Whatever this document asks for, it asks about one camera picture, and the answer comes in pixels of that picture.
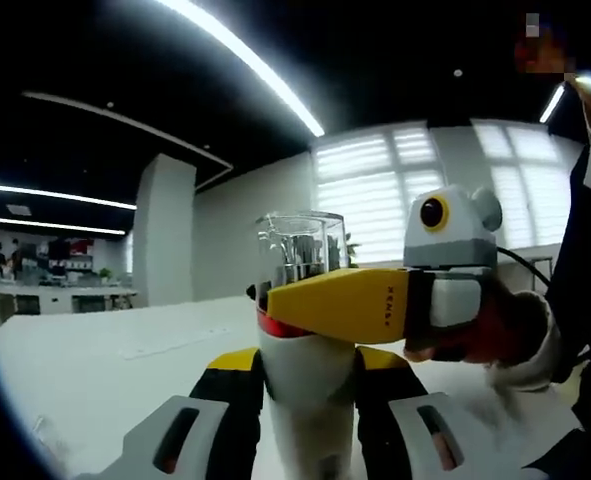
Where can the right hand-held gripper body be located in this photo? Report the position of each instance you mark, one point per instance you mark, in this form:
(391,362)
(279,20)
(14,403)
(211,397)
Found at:
(455,235)

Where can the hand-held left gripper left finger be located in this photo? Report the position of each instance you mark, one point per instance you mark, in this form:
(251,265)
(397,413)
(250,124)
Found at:
(240,440)

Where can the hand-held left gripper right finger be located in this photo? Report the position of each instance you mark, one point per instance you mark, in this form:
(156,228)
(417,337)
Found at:
(380,430)

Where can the large red-collared skincare bottle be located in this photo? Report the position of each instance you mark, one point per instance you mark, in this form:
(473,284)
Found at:
(305,380)

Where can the window with white blinds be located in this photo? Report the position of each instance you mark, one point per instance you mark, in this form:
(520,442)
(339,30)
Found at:
(525,150)
(365,175)

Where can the long ceiling light strip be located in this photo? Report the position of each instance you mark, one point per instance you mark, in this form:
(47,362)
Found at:
(275,80)

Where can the background ceiling light strip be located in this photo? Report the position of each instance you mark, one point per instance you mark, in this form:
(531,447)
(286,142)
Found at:
(50,225)
(50,194)

